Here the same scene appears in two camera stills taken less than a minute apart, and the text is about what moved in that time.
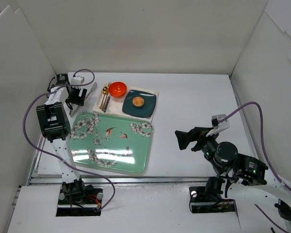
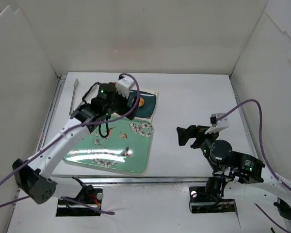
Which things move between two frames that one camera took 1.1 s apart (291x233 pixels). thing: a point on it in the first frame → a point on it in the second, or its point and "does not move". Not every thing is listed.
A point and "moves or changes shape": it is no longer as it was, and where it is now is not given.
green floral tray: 110,142 does not move
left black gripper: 77,94 → 125,104
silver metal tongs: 93,87 moves or changes shape
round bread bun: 138,101 does not move
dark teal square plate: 145,110 does not move
